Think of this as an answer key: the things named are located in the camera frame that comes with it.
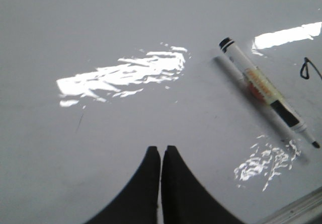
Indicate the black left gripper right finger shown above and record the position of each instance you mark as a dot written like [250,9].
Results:
[184,199]

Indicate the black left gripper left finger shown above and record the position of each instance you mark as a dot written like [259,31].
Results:
[137,202]

